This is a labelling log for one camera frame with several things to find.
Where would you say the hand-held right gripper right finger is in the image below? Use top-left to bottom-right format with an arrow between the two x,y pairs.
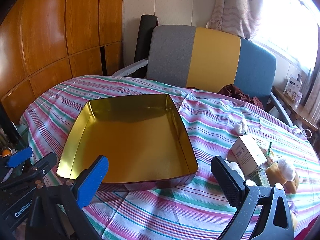
211,156 -> 295,240

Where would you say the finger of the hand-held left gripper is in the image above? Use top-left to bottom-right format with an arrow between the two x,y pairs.
5,146 -> 33,168
0,152 -> 58,195

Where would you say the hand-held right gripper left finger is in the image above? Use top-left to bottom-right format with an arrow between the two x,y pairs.
25,155 -> 110,240

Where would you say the green cardboard box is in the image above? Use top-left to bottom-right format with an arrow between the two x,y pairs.
246,169 -> 272,187

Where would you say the white cardboard box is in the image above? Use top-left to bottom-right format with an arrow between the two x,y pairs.
230,135 -> 268,175

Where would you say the large yellow sponge cake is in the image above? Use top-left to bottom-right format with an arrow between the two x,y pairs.
265,164 -> 288,188

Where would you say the cracker packet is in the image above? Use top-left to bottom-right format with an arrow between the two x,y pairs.
252,136 -> 278,164

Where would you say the white plastic bag ball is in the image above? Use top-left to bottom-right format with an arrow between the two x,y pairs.
277,158 -> 297,182
234,118 -> 248,135

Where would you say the gold tin box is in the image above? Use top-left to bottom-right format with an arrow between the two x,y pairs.
56,93 -> 199,192

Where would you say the yellow bun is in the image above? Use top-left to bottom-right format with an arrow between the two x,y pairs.
284,177 -> 300,194

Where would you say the striped tablecloth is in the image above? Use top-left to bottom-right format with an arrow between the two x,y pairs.
19,75 -> 320,240

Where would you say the dark red cloth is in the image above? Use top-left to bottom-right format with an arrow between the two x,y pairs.
217,84 -> 264,110

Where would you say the wooden side table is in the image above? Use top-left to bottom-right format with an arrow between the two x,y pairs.
272,85 -> 320,133

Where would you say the white printed box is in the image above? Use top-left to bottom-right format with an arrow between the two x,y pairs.
284,74 -> 303,99

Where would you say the brown patterned curtain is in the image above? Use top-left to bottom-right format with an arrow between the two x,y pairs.
299,67 -> 320,120

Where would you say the grey yellow blue chair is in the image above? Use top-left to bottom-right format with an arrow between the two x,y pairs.
146,25 -> 293,125

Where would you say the wooden wardrobe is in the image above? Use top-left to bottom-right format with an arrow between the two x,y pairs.
0,0 -> 125,125

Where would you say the black rolled mat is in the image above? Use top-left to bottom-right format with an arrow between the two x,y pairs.
134,14 -> 158,79

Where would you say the pale patterned curtain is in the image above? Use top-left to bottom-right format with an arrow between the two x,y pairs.
206,0 -> 263,40

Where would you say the bright window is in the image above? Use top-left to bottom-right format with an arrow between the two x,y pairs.
250,0 -> 320,70

